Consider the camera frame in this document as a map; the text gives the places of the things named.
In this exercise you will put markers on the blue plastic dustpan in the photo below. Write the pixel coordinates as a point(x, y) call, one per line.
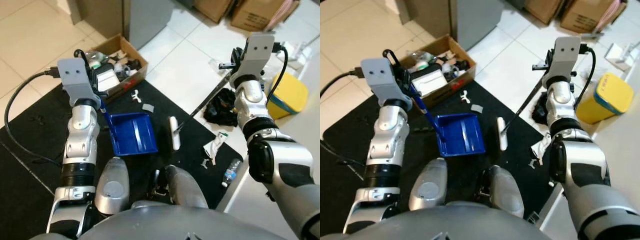
point(460, 135)
point(132, 132)

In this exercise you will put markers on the white-headed broom with dark stick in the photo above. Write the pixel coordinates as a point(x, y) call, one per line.
point(175, 137)
point(502, 137)

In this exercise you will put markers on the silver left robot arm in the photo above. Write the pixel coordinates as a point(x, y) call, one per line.
point(80, 135)
point(387, 140)

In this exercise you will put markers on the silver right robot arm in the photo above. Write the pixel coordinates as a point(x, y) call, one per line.
point(280, 155)
point(585, 160)

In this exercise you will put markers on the large black floor mat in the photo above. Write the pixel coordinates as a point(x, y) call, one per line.
point(30, 150)
point(345, 150)

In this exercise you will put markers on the open cardboard box of rubbish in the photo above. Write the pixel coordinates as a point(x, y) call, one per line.
point(457, 80)
point(131, 75)

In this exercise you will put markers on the small white plastic scrap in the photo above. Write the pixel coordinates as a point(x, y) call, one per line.
point(465, 97)
point(135, 96)

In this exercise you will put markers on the black plastic bag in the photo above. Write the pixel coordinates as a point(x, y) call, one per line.
point(220, 110)
point(540, 110)

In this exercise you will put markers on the plain brown cardboard box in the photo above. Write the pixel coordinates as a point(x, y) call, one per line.
point(215, 9)
point(542, 10)

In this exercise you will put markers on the small grey paper scrap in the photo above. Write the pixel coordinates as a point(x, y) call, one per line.
point(477, 108)
point(148, 107)

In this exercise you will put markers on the yellow plastic bin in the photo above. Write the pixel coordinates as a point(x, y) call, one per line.
point(289, 97)
point(605, 100)

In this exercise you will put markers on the small white box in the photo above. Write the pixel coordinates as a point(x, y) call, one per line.
point(619, 56)
point(302, 55)

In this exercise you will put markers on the grey metal cabinet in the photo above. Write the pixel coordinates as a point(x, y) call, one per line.
point(140, 20)
point(470, 20)

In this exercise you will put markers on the crumpled white packet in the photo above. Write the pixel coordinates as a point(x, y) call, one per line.
point(215, 147)
point(541, 149)

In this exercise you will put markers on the silver left robot leg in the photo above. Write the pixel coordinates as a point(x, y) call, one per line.
point(112, 187)
point(429, 187)

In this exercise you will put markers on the silver robot leg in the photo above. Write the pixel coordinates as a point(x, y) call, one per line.
point(186, 187)
point(429, 187)
point(112, 187)
point(506, 192)

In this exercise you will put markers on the clear plastic bottle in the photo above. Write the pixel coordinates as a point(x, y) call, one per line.
point(231, 174)

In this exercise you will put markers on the silver right robot leg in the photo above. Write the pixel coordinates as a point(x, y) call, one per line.
point(506, 192)
point(186, 187)

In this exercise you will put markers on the grey robot torso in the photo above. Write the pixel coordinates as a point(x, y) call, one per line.
point(175, 225)
point(450, 225)

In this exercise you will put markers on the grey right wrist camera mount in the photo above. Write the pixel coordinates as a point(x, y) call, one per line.
point(259, 52)
point(565, 57)

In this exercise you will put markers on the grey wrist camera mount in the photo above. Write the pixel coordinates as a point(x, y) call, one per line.
point(565, 57)
point(259, 52)
point(377, 77)
point(75, 77)

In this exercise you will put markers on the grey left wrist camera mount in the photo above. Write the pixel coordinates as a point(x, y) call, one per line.
point(75, 77)
point(377, 77)

